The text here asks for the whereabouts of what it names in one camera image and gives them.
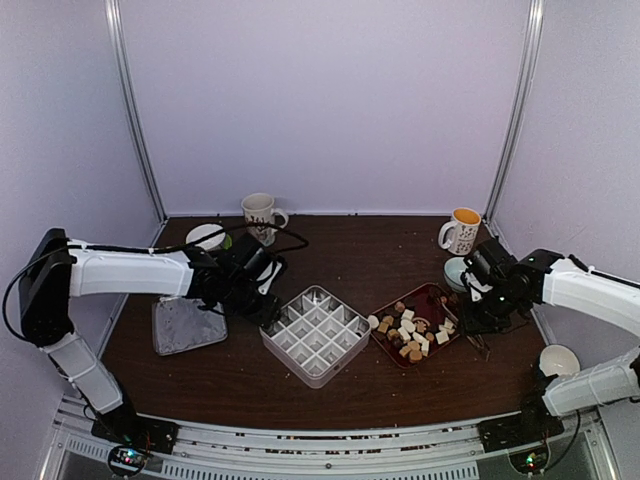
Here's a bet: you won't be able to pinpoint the white bowl off table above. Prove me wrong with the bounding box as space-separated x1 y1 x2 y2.
536 344 581 378

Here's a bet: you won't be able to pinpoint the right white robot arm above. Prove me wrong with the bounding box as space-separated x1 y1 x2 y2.
461 239 639 442

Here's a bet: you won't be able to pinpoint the metal tongs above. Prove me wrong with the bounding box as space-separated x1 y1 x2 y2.
427 294 491 359

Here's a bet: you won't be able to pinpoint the bunny print tin lid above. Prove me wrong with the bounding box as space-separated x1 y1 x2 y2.
152 297 228 356

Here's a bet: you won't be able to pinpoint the front metal rail base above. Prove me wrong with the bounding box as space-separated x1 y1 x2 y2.
49 419 614 480

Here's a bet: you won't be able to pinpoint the white bowl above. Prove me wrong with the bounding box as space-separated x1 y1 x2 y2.
185 223 227 251

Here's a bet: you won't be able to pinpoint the red chocolate tray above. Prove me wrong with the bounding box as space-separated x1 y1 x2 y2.
368 283 460 369

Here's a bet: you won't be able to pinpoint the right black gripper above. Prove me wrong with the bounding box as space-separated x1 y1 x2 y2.
458 284 526 336

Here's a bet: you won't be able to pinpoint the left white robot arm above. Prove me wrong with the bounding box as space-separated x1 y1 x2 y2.
5 228 287 444

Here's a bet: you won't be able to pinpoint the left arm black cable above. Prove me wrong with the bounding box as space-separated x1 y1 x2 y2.
69 223 310 259

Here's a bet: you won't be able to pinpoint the light blue bowl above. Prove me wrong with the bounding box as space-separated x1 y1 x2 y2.
443 257 469 293

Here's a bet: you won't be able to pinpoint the tall coral print mug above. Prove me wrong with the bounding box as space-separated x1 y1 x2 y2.
241 193 289 247

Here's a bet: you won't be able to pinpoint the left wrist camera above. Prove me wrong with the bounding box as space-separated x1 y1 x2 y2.
255 256 287 295

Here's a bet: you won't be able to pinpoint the white divided tin box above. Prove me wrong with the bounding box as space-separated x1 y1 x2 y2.
260 285 371 389

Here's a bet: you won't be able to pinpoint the right aluminium frame post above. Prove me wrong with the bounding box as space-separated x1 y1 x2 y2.
484 0 545 226

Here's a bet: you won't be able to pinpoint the yellow interior mug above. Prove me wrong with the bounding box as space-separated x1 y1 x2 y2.
438 207 482 256

